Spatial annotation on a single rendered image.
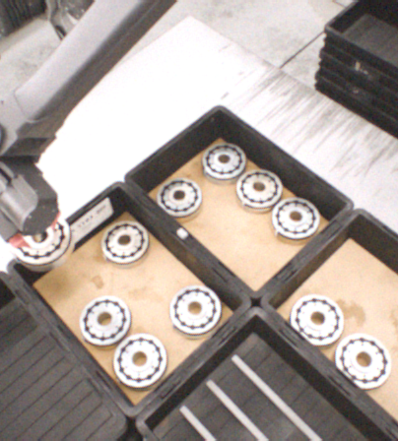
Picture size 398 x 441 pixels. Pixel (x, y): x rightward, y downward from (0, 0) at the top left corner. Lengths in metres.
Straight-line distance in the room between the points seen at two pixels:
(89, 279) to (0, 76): 1.91
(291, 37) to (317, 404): 2.15
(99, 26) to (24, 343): 0.69
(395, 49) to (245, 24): 1.05
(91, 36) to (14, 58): 2.35
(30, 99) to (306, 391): 0.70
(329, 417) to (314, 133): 0.79
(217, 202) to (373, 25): 1.21
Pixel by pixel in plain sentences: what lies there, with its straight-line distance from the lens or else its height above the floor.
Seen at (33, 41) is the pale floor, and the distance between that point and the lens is 3.02.
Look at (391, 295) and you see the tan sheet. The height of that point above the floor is 0.83.
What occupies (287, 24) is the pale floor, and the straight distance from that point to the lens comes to 2.92.
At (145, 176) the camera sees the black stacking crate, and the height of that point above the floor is 0.89.
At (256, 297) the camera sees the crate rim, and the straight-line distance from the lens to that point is 0.96.
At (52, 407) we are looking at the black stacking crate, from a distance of 1.05.
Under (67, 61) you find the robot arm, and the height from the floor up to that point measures 1.40.
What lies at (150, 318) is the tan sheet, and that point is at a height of 0.83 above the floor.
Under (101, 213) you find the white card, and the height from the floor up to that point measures 0.89.
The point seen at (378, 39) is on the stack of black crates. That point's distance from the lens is 2.12.
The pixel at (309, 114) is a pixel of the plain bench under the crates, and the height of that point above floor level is 0.70.
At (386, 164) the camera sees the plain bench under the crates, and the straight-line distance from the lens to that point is 1.45.
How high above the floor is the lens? 1.81
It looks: 60 degrees down
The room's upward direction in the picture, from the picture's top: 6 degrees counter-clockwise
